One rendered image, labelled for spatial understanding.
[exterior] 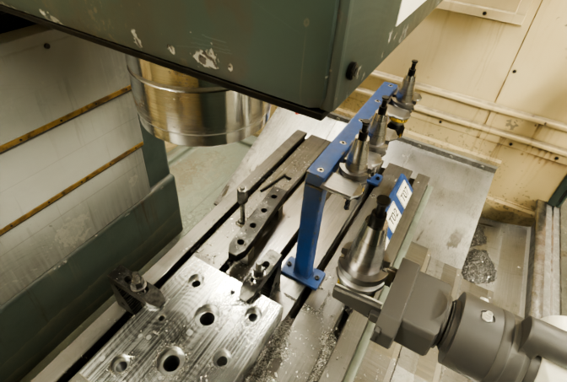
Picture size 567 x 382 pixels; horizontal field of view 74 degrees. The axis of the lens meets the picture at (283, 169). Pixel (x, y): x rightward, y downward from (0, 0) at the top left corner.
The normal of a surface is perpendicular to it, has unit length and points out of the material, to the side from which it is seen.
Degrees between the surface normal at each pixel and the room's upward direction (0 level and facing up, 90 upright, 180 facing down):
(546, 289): 0
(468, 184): 24
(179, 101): 90
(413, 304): 0
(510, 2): 90
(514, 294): 17
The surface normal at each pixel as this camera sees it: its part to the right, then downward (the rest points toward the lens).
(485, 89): -0.50, 0.52
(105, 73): 0.86, 0.36
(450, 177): -0.15, -0.49
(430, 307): 0.05, -0.77
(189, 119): -0.06, 0.63
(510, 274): -0.20, -0.84
